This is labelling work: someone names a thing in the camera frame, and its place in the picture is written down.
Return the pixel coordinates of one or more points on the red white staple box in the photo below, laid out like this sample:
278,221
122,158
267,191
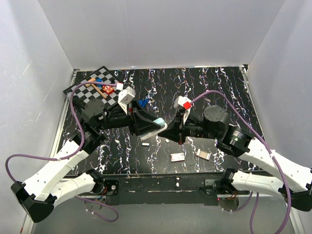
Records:
177,157

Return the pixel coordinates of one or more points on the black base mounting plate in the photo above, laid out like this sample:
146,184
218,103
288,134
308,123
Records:
134,189

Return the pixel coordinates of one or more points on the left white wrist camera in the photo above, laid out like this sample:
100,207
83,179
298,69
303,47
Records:
125,97

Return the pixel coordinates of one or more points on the blue toy block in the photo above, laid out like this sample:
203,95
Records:
99,82

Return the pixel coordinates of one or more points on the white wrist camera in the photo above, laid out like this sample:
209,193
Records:
125,97
184,104

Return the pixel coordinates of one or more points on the open staple box tray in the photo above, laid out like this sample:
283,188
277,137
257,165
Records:
203,154

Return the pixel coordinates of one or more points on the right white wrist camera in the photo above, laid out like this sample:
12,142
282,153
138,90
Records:
184,104

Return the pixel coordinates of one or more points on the light blue stapler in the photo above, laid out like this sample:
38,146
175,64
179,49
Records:
163,126

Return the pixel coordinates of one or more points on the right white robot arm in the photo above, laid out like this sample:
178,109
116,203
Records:
288,180

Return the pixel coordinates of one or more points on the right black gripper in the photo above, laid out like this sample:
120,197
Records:
176,130

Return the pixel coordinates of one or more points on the checkered chess board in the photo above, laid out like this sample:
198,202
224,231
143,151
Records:
87,94

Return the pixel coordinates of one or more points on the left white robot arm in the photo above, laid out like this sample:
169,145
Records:
42,192

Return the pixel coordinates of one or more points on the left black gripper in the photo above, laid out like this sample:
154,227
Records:
140,123

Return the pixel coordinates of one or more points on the wooden toy mallet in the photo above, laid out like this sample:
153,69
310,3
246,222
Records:
95,87

